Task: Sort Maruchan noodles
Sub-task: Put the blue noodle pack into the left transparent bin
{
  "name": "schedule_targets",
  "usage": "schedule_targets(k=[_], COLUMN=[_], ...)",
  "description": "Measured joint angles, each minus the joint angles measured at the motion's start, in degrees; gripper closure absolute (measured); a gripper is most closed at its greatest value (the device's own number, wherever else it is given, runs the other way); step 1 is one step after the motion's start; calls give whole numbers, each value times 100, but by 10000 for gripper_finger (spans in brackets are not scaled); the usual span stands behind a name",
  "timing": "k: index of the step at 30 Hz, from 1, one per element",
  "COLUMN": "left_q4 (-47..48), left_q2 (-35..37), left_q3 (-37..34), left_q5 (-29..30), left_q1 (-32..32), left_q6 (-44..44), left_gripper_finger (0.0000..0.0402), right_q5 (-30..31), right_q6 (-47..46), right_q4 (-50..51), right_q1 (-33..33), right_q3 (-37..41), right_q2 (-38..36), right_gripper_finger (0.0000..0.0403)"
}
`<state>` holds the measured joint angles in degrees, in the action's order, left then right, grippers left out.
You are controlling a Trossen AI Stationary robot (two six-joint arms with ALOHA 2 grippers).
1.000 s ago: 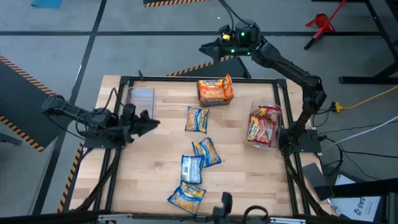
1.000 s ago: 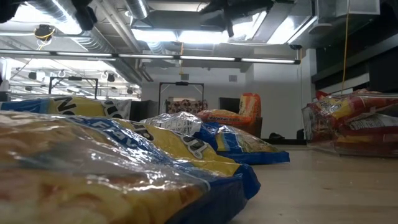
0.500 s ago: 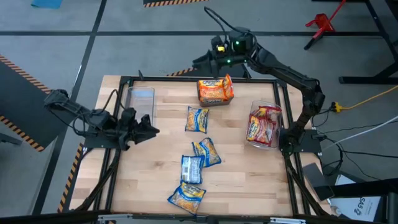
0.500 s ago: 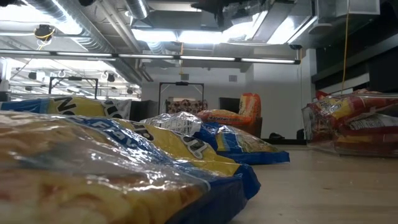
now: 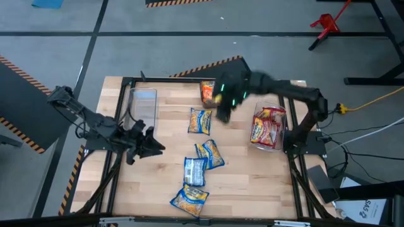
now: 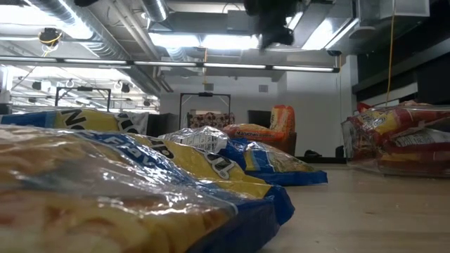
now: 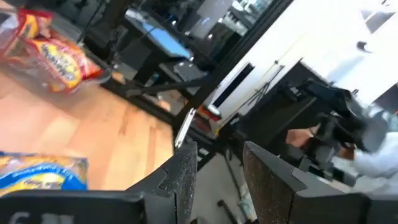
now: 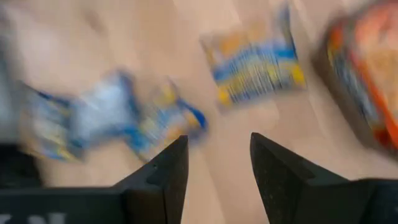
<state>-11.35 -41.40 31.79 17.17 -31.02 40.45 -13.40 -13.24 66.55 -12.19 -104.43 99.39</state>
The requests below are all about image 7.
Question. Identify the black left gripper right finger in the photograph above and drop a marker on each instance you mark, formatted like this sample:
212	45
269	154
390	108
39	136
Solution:
270	193

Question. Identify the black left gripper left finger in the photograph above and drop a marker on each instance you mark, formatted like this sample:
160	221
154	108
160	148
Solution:
177	193

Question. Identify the red Maruchan noodle pack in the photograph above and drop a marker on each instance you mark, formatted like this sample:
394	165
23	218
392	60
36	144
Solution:
31	25
62	63

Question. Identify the blue Maruchan noodle pack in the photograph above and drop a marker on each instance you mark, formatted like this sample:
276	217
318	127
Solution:
37	177

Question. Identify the person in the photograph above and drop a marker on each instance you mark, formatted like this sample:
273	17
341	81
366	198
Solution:
382	161

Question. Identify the clear plastic bin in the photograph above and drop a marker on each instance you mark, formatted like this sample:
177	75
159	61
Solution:
62	95

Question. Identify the silver metal bracket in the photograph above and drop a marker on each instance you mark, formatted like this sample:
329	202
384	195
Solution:
185	127

